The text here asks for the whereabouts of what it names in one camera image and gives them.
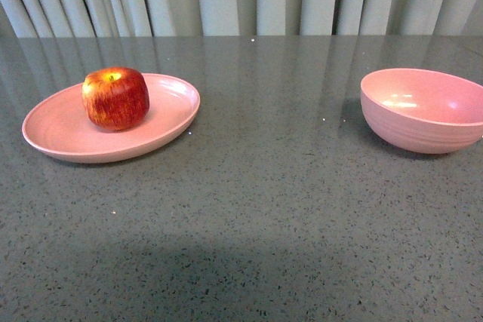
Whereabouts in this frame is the red apple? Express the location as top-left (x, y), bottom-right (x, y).
top-left (82, 66), bottom-right (150, 131)

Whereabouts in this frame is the pink bowl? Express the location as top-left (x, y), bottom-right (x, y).
top-left (360, 68), bottom-right (482, 154)

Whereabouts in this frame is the pink plate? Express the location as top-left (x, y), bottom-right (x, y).
top-left (22, 73), bottom-right (201, 164)

